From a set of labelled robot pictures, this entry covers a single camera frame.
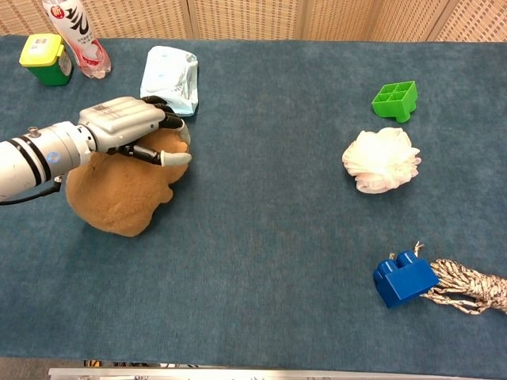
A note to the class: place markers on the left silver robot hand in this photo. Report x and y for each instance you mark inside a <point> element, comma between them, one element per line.
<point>119,120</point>

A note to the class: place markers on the brown plush toy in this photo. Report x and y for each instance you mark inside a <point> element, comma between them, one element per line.
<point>115,198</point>

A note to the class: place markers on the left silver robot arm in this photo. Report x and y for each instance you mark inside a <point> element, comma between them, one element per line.
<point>39,158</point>

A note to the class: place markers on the light blue wet wipes pack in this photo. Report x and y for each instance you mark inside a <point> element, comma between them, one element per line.
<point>170,77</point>

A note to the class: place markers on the clear plastic drink bottle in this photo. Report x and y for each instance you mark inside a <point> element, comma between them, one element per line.
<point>89,47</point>

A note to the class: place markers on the green container with yellow lid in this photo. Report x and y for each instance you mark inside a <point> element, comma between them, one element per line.
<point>45,59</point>

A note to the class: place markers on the blue table cloth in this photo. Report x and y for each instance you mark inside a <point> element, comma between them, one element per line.
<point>257,221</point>

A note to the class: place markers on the woven beige folding screen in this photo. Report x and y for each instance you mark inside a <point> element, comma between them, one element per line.
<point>277,17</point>

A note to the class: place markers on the white mesh bath sponge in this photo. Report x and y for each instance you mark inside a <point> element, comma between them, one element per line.
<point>380,160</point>

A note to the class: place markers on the green plastic building block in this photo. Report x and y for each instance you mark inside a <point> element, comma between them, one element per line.
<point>398,101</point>

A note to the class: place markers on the blue plastic building block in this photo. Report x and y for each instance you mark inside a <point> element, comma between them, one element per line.
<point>404,283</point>

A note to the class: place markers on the silver aluminium frame rail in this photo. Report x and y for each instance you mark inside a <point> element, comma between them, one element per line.
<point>237,374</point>

